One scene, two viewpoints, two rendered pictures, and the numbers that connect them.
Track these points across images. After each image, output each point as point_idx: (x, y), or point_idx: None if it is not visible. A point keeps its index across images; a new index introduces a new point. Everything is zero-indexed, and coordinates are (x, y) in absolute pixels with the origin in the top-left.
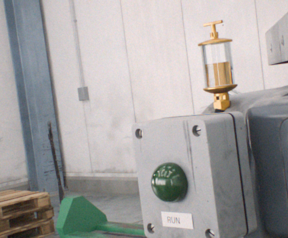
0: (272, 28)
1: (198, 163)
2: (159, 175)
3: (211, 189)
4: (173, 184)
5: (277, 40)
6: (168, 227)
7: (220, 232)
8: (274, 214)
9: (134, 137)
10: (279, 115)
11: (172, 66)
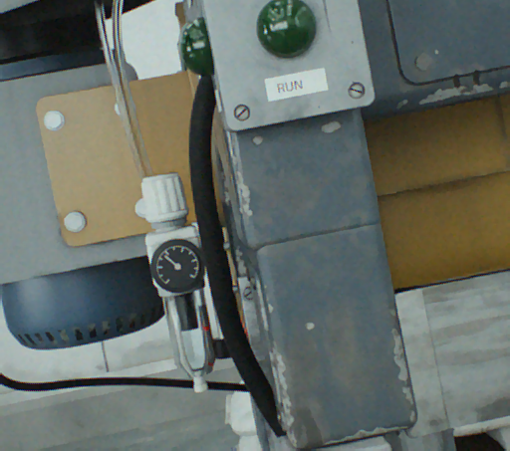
0: None
1: None
2: (288, 10)
3: (358, 23)
4: (311, 21)
5: None
6: (277, 101)
7: (372, 83)
8: (376, 82)
9: None
10: None
11: None
